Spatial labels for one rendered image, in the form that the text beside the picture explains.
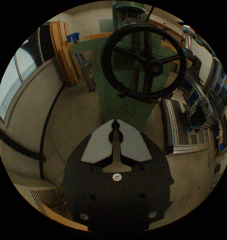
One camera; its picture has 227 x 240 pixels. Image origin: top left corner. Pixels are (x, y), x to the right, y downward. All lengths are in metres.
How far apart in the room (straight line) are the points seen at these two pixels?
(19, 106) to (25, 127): 0.30
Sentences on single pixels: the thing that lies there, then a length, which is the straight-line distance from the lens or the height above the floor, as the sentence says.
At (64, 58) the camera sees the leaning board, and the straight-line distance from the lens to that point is 1.78.
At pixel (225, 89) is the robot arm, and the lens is 0.74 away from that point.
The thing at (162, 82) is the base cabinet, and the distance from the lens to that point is 0.54.
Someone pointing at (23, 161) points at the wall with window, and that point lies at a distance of 1.23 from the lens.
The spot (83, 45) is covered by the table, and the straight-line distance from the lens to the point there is 0.41.
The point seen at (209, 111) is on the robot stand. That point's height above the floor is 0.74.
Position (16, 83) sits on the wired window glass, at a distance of 1.34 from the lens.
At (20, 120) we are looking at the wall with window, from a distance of 1.19.
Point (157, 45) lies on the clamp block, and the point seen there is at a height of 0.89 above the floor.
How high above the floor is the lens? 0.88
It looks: 60 degrees down
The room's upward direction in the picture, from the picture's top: 2 degrees counter-clockwise
